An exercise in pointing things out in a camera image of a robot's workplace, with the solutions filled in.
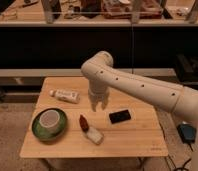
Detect long wooden workbench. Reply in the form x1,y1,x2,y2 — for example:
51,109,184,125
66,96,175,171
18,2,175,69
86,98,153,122
0,68,176,77

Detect green plate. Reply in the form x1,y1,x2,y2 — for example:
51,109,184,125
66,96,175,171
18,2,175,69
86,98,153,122
31,108,68,142

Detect blue foot pedal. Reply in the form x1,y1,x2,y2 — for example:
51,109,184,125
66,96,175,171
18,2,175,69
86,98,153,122
177,124,196,143

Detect white cup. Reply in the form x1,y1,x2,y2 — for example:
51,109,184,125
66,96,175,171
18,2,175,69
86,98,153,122
39,110,60,132

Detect red brown small object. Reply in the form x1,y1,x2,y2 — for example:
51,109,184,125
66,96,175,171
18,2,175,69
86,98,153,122
79,115,89,132

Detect white tube bottle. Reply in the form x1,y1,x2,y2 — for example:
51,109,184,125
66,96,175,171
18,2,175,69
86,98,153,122
49,89,80,104

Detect wooden folding table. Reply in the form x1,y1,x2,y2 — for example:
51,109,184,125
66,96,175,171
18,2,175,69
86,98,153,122
20,77,168,158

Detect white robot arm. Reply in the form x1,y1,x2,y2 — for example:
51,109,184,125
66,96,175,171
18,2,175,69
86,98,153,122
81,51,198,171

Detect black phone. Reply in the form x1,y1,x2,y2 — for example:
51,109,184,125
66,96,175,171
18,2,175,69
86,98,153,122
109,110,131,124

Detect black cable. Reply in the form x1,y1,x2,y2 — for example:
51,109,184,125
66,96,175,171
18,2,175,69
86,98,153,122
165,141,197,171

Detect red toolbox tray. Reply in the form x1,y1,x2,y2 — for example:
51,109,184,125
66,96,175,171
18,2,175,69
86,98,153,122
101,0,163,19

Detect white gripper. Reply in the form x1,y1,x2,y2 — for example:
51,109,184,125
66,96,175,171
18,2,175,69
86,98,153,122
88,90,109,112

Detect black equipment on right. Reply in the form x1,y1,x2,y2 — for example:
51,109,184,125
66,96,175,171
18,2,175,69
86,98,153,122
174,54,198,82

